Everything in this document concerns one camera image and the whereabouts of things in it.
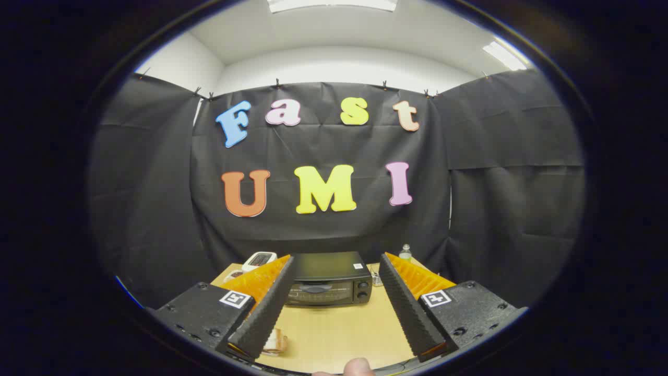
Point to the white pop-up toaster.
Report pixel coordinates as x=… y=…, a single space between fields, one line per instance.
x=258 y=259

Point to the black toaster oven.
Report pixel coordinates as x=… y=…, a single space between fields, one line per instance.
x=329 y=266

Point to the clear drinking glass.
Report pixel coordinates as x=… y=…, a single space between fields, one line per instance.
x=376 y=278

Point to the green label plastic bottle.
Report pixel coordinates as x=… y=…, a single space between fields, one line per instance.
x=405 y=254

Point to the long ceiling light panel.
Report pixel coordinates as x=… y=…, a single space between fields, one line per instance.
x=331 y=4

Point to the sandwich with lettuce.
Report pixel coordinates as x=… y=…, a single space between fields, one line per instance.
x=274 y=342

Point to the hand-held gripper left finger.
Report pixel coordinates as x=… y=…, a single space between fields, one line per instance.
x=269 y=308

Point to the black backdrop cloth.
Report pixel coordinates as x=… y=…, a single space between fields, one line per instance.
x=334 y=230

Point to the small ceiling light panel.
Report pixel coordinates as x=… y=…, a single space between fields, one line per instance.
x=503 y=55

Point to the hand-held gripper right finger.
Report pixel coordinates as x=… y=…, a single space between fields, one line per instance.
x=407 y=303

